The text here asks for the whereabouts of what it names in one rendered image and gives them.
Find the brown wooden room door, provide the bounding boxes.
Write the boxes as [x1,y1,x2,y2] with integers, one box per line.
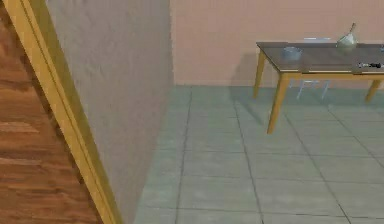
[0,0,124,224]

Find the yellow-legged dark top table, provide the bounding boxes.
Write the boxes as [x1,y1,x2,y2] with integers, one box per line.
[252,41,384,135]

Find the black remote control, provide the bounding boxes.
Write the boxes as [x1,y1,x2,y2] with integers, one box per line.
[358,62,383,70]

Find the pale green round vase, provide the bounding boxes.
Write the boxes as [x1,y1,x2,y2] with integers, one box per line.
[336,22,359,48]

